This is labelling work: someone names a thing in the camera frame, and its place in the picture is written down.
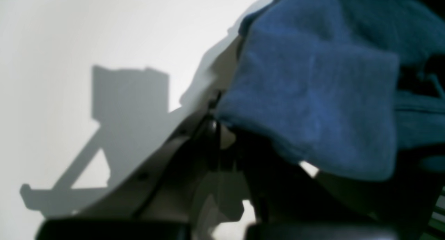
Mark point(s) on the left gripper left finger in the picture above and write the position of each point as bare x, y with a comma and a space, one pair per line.
155, 201

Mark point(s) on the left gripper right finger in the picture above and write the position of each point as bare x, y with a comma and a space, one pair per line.
291, 205

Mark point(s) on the blue T-shirt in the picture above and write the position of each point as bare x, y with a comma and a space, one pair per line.
341, 84

